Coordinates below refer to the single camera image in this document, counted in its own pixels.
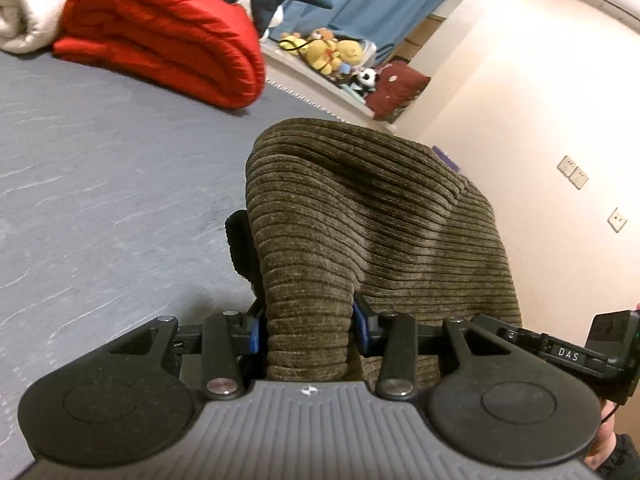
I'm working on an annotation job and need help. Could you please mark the panda plush toy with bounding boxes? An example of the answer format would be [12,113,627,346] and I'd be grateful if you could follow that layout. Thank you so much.
[354,67,381,92]

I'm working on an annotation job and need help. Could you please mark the folded red quilt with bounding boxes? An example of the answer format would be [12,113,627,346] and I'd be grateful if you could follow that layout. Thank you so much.
[52,0,267,110]

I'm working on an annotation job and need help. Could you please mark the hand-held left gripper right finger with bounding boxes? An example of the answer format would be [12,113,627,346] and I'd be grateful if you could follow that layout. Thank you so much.
[353,304,532,401]

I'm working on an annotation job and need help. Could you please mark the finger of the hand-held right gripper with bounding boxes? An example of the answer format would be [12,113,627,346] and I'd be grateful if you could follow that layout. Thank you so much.
[472,313,597,377]

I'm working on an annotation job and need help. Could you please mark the dark red cushion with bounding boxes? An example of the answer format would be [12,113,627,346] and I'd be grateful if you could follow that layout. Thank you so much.
[366,60,432,122]

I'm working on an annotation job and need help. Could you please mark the olive corduroy pants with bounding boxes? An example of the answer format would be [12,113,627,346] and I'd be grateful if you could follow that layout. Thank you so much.
[224,117,524,397]

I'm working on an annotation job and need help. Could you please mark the folded white blanket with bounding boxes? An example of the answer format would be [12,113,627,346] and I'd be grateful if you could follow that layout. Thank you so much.
[0,0,118,54]

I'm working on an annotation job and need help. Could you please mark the purple mat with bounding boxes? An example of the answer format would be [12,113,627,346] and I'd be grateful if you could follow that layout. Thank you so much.
[431,145,462,173]

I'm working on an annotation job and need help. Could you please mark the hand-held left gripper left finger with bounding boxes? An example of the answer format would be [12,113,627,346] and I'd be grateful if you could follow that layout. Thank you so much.
[107,309,264,401]

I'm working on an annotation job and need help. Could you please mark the person's right forearm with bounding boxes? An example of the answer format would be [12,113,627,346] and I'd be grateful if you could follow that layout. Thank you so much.
[582,422,640,480]

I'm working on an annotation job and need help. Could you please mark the yellow plush toy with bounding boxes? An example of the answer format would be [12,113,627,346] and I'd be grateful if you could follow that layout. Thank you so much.
[278,30,365,78]

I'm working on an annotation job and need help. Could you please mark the grey bed sheet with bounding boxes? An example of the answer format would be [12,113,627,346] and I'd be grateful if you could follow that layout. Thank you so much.
[0,50,351,436]

